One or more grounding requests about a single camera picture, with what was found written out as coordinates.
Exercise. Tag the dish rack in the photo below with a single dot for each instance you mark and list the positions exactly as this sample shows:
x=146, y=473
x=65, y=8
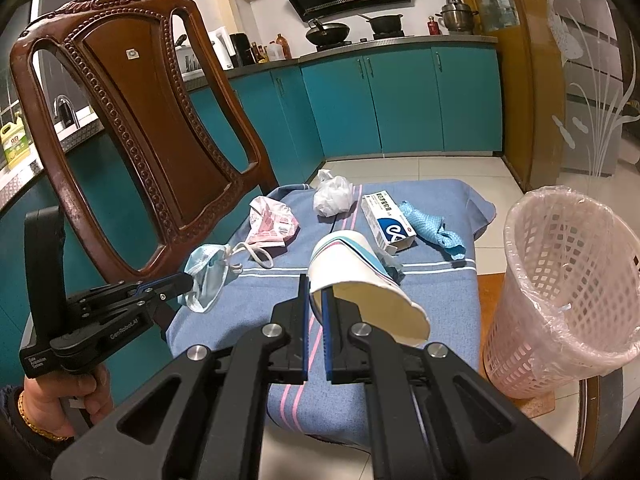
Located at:
x=187, y=60

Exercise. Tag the knotted white plastic bag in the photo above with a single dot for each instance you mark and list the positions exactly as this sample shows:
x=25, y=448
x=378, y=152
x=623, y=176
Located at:
x=332, y=197

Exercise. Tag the gas stove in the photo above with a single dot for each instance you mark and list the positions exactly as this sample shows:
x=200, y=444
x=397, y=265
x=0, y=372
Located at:
x=360, y=40

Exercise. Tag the white paper cup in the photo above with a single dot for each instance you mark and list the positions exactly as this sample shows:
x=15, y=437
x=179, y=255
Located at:
x=360, y=270

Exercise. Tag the brown plastic bottle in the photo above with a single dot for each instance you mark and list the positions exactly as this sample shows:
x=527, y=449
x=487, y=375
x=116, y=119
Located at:
x=283, y=47

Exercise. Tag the small red jar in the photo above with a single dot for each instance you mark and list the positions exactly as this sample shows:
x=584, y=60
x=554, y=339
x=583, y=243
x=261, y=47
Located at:
x=433, y=27

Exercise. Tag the stainless steel pot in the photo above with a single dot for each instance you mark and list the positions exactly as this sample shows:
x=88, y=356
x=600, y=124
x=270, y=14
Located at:
x=457, y=17

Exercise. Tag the blue face mask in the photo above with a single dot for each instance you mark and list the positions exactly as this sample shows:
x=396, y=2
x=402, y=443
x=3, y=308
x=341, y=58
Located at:
x=207, y=270

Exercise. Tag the yellow green detergent jug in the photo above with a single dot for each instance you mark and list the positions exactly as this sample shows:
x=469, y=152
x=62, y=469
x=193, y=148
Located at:
x=12, y=147

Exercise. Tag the chrome faucet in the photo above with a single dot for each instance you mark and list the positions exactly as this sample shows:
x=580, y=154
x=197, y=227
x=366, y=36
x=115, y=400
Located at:
x=65, y=107

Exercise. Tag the black wok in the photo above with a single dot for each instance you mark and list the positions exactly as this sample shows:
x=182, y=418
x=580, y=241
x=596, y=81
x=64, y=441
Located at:
x=327, y=34

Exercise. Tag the person's left hand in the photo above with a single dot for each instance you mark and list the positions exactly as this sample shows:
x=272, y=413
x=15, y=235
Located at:
x=55, y=395

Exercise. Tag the person's left forearm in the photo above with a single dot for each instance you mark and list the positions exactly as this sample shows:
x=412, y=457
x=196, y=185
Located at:
x=20, y=452

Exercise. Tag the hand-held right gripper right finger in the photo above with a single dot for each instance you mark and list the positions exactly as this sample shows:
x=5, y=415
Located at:
x=327, y=340

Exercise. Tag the white blue medicine box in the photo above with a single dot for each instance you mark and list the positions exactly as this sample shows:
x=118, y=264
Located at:
x=385, y=220

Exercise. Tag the blue striped blanket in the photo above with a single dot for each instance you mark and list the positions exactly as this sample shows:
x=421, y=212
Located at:
x=425, y=280

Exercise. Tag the frosted glass wooden door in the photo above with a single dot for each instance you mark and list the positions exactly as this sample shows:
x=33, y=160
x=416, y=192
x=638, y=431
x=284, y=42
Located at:
x=575, y=35

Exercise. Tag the dark sauce bottle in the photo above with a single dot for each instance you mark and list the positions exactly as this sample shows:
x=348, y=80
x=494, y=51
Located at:
x=263, y=55
x=255, y=55

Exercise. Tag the pink plastic waste basket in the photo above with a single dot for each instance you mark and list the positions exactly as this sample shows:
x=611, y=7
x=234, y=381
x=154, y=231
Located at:
x=575, y=270

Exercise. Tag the light blue cloth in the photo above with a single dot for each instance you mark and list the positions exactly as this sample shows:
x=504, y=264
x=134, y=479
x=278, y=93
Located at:
x=425, y=222

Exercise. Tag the translucent white jug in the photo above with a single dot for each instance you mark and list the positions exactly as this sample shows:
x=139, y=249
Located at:
x=273, y=52

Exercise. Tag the pink white wrapper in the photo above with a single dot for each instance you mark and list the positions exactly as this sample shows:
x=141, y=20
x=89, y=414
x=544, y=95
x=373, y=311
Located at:
x=272, y=225

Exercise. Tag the black cooking pot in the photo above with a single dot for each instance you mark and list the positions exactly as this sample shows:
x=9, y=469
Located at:
x=386, y=24

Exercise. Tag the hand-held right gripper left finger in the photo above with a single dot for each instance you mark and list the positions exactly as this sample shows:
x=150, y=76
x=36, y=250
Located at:
x=304, y=340

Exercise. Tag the black countertop appliance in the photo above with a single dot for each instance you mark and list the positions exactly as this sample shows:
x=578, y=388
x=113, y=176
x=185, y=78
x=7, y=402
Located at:
x=240, y=50

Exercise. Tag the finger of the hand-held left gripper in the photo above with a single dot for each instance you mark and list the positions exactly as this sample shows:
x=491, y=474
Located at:
x=150, y=287
x=155, y=302

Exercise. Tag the carved wooden chair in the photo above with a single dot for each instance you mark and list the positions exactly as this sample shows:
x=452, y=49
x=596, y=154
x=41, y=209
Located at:
x=135, y=135

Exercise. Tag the clear plastic bin liner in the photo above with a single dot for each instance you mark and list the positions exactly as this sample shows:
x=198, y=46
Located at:
x=530, y=240

